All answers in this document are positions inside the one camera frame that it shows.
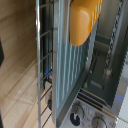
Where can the small toaster oven knob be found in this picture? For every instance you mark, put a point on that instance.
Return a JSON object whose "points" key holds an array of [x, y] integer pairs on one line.
{"points": [[99, 122]]}

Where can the orange toy bread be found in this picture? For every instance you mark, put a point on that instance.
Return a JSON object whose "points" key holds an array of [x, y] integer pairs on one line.
{"points": [[81, 21]]}

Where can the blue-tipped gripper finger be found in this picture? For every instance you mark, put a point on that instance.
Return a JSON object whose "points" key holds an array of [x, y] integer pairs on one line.
{"points": [[0, 120], [1, 53]]}

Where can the large toaster oven knob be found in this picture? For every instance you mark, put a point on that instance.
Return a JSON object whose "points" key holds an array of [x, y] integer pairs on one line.
{"points": [[77, 115]]}

